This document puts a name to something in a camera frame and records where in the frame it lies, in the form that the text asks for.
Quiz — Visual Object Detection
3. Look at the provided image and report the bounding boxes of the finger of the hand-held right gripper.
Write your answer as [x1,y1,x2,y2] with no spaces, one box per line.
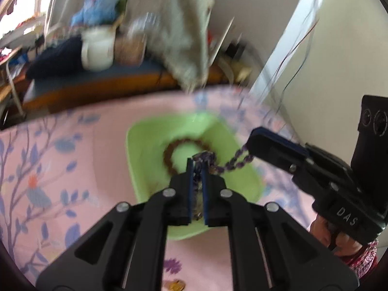
[247,127,361,202]

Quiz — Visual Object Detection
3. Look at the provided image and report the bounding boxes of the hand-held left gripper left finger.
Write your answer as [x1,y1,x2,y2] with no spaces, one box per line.
[36,158,194,291]

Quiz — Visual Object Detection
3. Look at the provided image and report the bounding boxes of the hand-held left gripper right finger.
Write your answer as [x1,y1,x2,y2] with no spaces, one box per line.
[200,162,360,291]

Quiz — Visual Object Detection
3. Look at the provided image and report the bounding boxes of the purple bead bracelet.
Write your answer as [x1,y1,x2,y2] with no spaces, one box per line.
[193,146,254,219]

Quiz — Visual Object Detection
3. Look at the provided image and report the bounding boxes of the tan wooden bead bracelet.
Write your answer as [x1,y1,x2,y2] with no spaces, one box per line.
[163,138,217,177]

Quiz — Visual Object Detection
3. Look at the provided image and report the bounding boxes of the green plastic tray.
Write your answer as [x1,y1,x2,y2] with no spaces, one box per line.
[126,112,265,241]

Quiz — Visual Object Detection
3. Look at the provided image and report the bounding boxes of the person's right forearm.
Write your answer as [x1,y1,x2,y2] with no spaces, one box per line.
[346,239,379,279]

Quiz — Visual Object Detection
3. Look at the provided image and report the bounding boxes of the person's right hand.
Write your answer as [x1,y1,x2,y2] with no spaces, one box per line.
[309,215,376,267]

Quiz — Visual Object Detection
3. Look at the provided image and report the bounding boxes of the pink deer printed blanket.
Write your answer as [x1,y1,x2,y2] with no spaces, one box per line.
[0,86,337,291]

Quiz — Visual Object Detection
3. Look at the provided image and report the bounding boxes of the grey-green hanging cloth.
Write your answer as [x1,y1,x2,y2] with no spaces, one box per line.
[148,0,216,94]

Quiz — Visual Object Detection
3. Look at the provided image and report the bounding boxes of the wooden side table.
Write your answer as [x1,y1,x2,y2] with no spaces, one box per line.
[23,59,232,113]

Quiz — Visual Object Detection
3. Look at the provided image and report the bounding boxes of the clear glass jar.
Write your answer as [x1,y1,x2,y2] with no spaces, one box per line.
[115,13,148,66]

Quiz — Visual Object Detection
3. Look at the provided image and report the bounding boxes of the white mug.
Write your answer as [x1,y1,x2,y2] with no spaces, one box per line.
[81,27,116,72]

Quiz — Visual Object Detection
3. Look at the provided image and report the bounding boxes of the dark folded cloth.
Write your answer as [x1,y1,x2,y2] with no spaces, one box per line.
[26,36,84,80]

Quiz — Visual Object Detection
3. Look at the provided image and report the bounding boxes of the blue cloth bundle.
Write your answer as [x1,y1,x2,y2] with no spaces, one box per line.
[71,0,122,27]

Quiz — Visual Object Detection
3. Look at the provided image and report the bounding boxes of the dark hanging cable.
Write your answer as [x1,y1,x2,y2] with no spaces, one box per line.
[262,0,322,114]

